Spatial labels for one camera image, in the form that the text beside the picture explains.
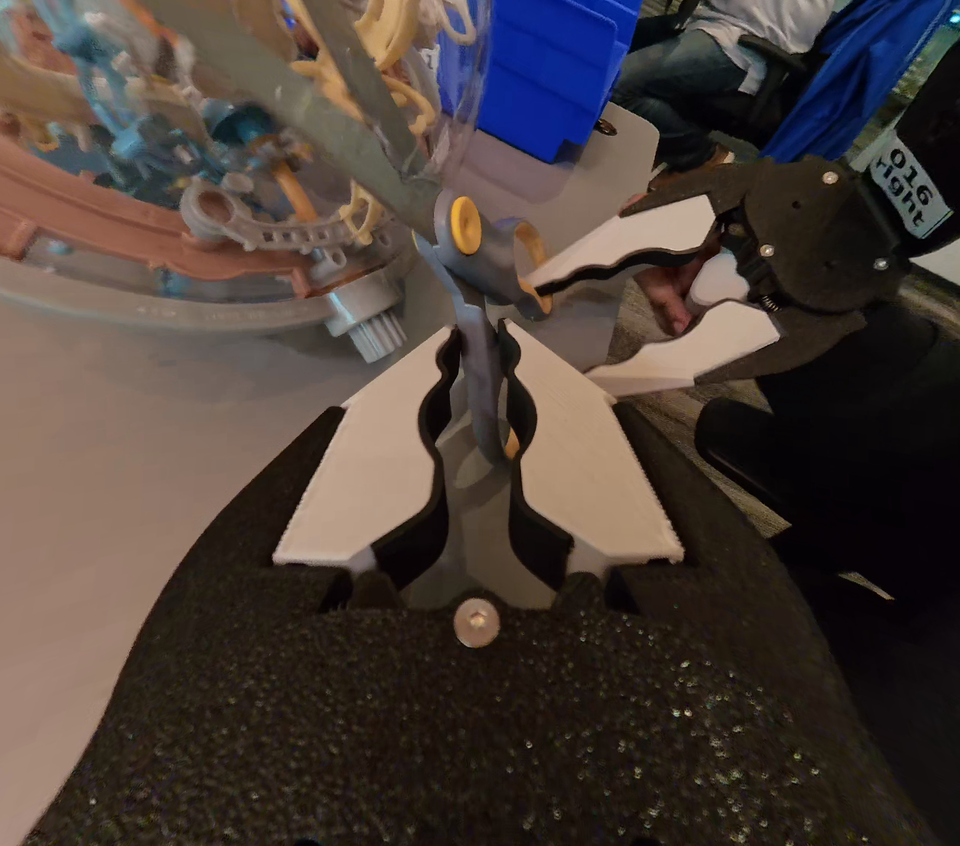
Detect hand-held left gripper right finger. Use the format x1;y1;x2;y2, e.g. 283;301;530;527
498;319;685;589

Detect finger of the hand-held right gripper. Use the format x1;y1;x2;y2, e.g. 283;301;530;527
583;300;783;402
527;193;720;297

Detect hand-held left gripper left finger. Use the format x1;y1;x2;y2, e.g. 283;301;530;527
273;327;462;572

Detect grey handled scissors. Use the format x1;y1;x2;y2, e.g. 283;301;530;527
22;0;555;468

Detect person's right hand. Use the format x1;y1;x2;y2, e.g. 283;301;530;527
643;252;712;338

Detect blue cloth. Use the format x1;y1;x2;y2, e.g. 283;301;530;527
761;0;960;166

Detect blue plastic bin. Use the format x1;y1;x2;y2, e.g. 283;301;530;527
416;0;650;164

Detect clear maze puzzle ball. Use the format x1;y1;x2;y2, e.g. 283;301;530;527
0;0;500;367

